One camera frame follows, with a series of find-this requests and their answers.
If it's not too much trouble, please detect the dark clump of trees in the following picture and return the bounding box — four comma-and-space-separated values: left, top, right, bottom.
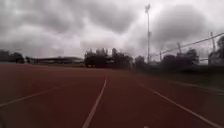
83, 47, 135, 70

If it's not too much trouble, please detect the red running track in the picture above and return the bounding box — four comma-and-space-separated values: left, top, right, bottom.
0, 63, 224, 128

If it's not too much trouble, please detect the tall floodlight pole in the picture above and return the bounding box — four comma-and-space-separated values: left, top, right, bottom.
144, 3, 153, 65

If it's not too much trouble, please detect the low long building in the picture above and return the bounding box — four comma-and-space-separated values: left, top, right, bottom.
30, 56, 85, 65

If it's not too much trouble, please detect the row of distant trees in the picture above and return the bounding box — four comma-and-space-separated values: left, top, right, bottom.
134, 48, 200, 71

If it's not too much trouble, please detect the grass strip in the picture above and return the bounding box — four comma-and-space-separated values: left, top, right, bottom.
133, 67, 224, 92

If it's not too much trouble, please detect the small group of trees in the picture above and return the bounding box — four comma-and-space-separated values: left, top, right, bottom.
0, 49, 26, 65

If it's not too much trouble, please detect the wire fence with posts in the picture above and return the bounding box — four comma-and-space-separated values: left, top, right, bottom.
154, 31, 224, 77

